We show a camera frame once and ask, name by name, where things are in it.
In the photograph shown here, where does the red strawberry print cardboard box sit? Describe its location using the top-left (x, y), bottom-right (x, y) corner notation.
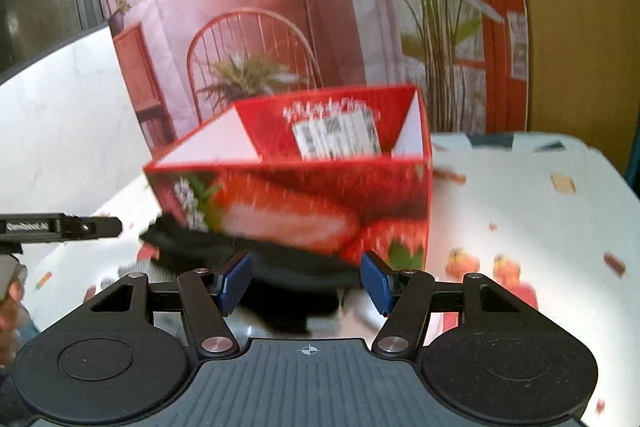
top-left (142, 84), bottom-right (433, 278)

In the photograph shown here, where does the person's left hand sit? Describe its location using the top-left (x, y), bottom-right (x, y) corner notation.
top-left (0, 279), bottom-right (38, 365)

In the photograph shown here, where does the black dotted glove pair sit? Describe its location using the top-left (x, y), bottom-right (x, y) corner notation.
top-left (140, 214), bottom-right (362, 334)

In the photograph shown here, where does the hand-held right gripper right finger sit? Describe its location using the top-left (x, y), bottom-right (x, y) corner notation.
top-left (361, 251), bottom-right (538, 360)

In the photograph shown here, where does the wooden panel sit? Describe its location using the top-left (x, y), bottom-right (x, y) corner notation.
top-left (505, 0), bottom-right (636, 178)

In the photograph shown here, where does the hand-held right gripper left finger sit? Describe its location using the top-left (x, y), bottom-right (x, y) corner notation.
top-left (82, 252), bottom-right (252, 360)

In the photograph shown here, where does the white printed tablecloth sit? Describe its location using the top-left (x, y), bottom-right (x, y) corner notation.
top-left (22, 131), bottom-right (640, 427)

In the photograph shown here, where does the printed room scene backdrop cloth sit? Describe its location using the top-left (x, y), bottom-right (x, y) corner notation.
top-left (91, 0), bottom-right (530, 152)

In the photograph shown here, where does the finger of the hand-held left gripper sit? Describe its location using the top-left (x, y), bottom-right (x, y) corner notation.
top-left (60, 214), bottom-right (122, 240)

